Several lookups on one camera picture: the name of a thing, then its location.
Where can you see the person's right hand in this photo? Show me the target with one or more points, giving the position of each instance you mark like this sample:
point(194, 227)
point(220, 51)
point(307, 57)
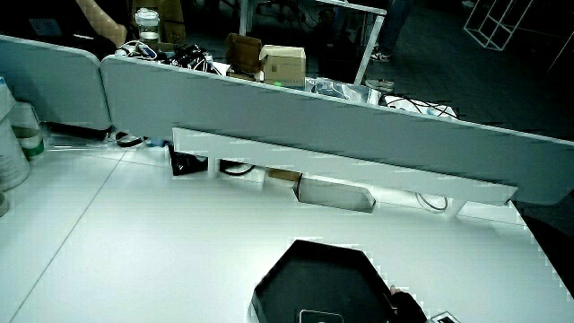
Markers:
point(407, 307)

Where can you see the black hexagonal plate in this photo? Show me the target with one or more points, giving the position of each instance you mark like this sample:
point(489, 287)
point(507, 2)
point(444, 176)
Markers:
point(314, 278)

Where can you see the white desk shelf riser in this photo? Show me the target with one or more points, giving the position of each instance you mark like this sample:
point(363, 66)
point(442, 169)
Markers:
point(341, 168)

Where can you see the small flat cardboard box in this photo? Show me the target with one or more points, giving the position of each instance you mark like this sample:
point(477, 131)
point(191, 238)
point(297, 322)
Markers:
point(283, 175)

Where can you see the long grey divider panel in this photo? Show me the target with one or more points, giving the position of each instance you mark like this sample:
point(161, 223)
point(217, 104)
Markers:
point(314, 130)

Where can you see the clear plastic bag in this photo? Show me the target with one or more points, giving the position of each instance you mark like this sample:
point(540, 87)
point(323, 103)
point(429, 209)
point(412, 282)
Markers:
point(345, 92)

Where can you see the light closed cardboard box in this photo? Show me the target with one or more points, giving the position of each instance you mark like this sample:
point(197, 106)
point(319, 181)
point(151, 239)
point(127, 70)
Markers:
point(284, 65)

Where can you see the open brown cardboard box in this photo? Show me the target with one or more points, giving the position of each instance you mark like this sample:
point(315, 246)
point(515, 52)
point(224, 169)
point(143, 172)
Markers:
point(244, 51)

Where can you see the white and blue device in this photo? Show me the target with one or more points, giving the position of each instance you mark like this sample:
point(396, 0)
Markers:
point(139, 49)

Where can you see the clear plastic jar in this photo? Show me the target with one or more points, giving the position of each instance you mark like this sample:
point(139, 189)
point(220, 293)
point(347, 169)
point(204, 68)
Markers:
point(147, 24)

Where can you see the short grey divider panel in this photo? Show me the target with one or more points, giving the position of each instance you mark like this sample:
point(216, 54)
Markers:
point(54, 85)

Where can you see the green banded white roll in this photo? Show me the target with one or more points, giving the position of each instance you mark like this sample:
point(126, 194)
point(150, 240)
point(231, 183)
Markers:
point(28, 130)

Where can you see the white table frame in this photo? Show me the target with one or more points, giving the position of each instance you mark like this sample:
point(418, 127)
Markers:
point(372, 42)

